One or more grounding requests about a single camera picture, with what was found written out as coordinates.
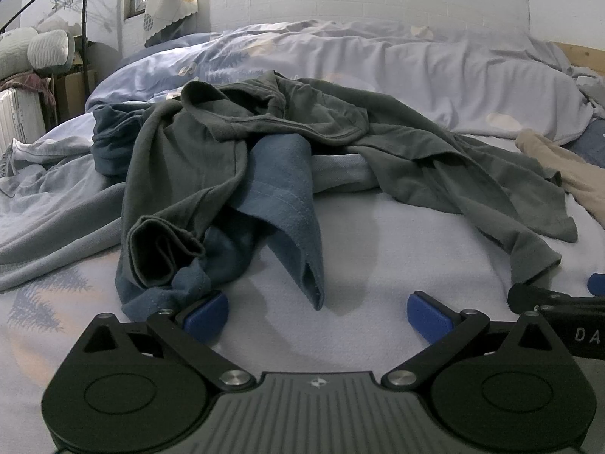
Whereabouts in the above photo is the light blue duvet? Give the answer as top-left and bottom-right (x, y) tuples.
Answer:
(86, 20), (604, 145)

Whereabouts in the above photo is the blue t-shirt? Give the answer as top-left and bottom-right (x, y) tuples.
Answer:
(90, 103), (326, 322)

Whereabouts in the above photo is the white quilted bedding roll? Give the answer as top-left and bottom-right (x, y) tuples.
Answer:
(0, 28), (75, 80)

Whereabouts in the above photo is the white plastic storage bag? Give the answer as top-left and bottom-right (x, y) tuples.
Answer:
(0, 88), (46, 152)

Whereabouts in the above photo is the light grey-blue garment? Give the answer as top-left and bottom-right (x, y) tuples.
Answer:
(1, 136), (124, 291)

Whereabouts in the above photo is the dark grey t-shirt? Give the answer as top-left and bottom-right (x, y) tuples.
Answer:
(122, 72), (577, 289)

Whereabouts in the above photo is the white patterned curtain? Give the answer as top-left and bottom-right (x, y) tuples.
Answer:
(143, 0), (198, 47)

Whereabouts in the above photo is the wooden headboard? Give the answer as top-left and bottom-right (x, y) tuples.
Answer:
(556, 42), (605, 76)

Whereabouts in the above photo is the dark blue pillow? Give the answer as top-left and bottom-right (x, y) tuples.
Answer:
(565, 119), (605, 168)

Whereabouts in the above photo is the black metal clothes rack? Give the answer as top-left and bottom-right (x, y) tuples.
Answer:
(1, 0), (96, 124)

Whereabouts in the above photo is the beige garment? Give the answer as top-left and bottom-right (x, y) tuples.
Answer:
(515, 129), (605, 227)

